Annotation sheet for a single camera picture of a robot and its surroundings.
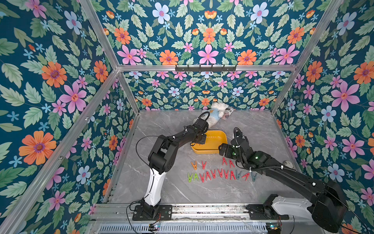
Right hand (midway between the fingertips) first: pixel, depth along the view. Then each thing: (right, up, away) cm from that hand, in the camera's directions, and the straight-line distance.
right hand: (224, 148), depth 81 cm
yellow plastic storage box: (-3, +3, +23) cm, 23 cm away
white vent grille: (+6, -37, -11) cm, 39 cm away
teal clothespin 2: (+18, -18, +3) cm, 25 cm away
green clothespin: (-20, -18, +3) cm, 27 cm away
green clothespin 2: (-16, -17, +5) cm, 24 cm away
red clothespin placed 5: (+2, -16, +5) cm, 17 cm away
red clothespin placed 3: (-6, -16, +5) cm, 18 cm away
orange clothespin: (-17, -12, +7) cm, 22 cm away
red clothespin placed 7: (+14, -17, +5) cm, 22 cm away
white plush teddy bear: (-1, +22, +25) cm, 34 cm away
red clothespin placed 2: (-9, -17, +5) cm, 20 cm away
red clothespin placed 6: (+6, -17, +5) cm, 18 cm away
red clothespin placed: (-12, -18, +4) cm, 22 cm away
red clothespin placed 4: (-1, -16, +6) cm, 17 cm away
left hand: (-11, +4, +19) cm, 22 cm away
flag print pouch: (+41, -11, +7) cm, 43 cm away
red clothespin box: (+2, -9, +10) cm, 13 cm away
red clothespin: (-11, -12, +9) cm, 19 cm away
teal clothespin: (+9, -17, +5) cm, 19 cm away
